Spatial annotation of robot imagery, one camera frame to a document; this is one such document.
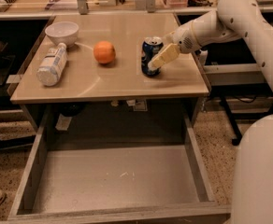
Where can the clear plastic water bottle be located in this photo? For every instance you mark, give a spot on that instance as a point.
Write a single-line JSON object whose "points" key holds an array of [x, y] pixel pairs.
{"points": [[51, 68]]}

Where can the blue pepsi can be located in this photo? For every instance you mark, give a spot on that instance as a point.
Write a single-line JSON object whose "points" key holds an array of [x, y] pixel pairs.
{"points": [[150, 47]]}

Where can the grey wooden open drawer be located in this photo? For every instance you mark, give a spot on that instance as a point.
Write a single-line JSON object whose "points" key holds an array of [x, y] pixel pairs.
{"points": [[114, 166]]}

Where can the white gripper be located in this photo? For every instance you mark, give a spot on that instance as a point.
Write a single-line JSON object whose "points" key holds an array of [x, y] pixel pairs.
{"points": [[184, 38]]}

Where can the white ceramic bowl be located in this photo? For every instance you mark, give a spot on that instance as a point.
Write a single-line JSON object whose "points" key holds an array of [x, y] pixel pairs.
{"points": [[63, 32]]}

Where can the black table leg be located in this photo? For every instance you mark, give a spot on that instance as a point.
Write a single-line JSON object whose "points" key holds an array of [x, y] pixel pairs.
{"points": [[233, 123]]}

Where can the beige top cabinet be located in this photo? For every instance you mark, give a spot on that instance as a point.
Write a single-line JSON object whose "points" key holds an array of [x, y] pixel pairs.
{"points": [[105, 63]]}

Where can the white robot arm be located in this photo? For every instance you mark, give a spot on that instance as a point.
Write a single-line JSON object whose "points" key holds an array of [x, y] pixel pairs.
{"points": [[252, 201]]}

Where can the orange fruit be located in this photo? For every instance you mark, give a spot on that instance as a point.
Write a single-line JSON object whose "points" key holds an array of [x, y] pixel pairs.
{"points": [[104, 52]]}

